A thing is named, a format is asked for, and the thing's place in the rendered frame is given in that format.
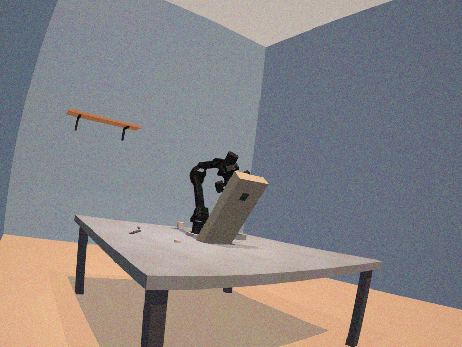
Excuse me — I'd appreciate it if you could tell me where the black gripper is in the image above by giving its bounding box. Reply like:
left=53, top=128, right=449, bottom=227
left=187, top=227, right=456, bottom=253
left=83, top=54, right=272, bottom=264
left=215, top=170, right=250, bottom=193

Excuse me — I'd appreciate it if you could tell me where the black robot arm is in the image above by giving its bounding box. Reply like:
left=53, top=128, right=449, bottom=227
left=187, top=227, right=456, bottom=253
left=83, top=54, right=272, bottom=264
left=190, top=151, right=239, bottom=234

